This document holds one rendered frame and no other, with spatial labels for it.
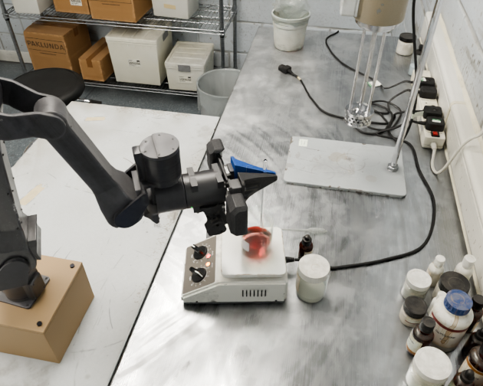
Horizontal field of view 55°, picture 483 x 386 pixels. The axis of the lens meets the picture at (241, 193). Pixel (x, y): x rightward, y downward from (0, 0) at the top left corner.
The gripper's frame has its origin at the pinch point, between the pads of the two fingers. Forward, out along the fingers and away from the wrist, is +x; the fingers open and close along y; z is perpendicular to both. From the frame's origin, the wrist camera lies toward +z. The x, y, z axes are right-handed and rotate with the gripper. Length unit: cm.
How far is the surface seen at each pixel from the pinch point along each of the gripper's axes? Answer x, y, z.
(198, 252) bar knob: -10.3, -3.5, 19.3
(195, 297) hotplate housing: -12.4, 4.2, 22.9
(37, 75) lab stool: -59, -154, 52
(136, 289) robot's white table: -23.2, -2.8, 25.9
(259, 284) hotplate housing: -0.9, 7.0, 19.2
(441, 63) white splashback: 76, -57, 15
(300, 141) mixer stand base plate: 25, -41, 25
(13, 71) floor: -103, -300, 116
